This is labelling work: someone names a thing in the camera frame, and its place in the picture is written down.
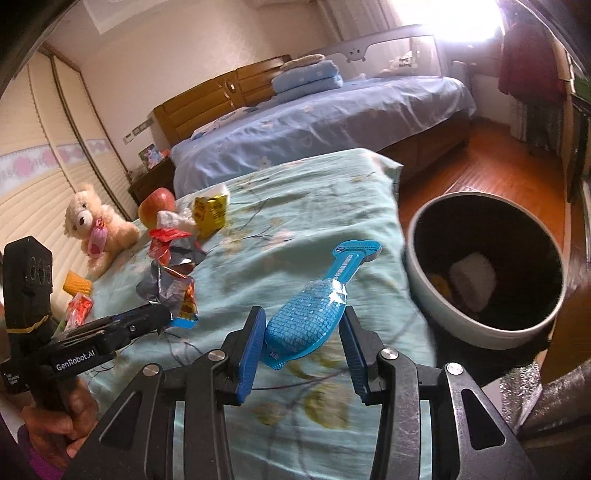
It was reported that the light blue plastic package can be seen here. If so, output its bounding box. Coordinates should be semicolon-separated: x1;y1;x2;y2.
261;239;384;372

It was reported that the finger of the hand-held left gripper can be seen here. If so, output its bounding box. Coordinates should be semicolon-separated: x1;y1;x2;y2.
111;305;175;354
62;307;155;344

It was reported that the teal floral cloth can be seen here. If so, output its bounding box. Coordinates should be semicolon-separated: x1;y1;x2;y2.
55;148;439;480

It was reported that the wooden headboard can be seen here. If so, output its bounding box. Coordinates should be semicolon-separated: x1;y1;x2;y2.
152;54;293;148

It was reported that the orange foam fruit net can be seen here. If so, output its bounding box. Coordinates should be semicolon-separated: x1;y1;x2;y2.
429;273;455;301

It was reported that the red coat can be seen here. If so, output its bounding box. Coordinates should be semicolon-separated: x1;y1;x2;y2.
498;21;568;104

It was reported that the flat white blue pillow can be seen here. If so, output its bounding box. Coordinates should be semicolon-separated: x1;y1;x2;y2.
191;106;258;139

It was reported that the white foam fruit net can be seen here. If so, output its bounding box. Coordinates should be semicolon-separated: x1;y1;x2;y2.
449;253;498;312

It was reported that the bed with blue sheet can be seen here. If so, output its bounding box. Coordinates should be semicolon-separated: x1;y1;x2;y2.
171;74;477;197

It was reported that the silver foil mat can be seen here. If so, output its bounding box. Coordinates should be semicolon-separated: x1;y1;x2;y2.
499;355;591;448

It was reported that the yellow packet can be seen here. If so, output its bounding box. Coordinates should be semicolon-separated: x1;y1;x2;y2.
193;184;230;240

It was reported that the yellow corn toy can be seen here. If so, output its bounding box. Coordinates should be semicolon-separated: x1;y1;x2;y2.
62;271;93;296

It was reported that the cream sliding door wardrobe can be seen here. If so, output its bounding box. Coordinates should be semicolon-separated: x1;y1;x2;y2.
0;44;139;301

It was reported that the person's left hand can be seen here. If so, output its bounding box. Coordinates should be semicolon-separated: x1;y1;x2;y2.
23;383;100;457

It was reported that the grey bed guard rail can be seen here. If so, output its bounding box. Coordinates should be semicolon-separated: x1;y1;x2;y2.
295;24;446;79

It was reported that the wooden nightstand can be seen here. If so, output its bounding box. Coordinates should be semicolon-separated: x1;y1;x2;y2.
127;159;176;206

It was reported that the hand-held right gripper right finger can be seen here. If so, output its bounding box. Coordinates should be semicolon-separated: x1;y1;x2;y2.
339;305;541;480

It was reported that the red apple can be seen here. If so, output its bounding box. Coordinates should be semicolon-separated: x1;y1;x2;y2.
137;187;177;229

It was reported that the photo frame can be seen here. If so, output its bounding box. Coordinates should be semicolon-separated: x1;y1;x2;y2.
137;143;162;171

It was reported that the white radiator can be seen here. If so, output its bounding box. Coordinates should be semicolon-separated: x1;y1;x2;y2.
450;60;472;88

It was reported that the red snack packet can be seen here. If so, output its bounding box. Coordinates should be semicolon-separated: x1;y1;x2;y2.
65;294;95;330

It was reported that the silver orange wrapper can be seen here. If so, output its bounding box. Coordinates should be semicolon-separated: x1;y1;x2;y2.
136;260;200;329

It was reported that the grey dotted curtain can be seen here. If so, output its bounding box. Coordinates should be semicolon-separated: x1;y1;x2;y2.
508;99;561;158

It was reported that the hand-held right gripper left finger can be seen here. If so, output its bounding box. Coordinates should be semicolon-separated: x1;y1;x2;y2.
60;305;267;480

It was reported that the person's left forearm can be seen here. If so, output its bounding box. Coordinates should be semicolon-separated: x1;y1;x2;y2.
18;434;65;474

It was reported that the bright window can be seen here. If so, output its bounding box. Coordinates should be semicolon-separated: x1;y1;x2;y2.
397;0;509;42

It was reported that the wall switch panel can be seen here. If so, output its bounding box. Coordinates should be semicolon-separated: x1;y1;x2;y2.
122;117;155;144

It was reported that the white paper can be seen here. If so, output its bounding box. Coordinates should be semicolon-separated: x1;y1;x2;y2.
157;208;198;232

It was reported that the small patterned pillow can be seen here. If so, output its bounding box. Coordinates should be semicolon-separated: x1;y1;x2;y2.
281;53;326;70

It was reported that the cream teddy bear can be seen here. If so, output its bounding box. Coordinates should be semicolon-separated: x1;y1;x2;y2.
64;184;140;278

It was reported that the folded blue quilt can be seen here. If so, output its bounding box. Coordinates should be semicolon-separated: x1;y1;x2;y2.
271;60;345;99

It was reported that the white round bin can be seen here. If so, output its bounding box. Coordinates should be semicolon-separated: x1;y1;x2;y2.
404;193;568;352

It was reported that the red and silver wrapper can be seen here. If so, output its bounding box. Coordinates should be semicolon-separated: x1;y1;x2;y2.
148;227;207;271

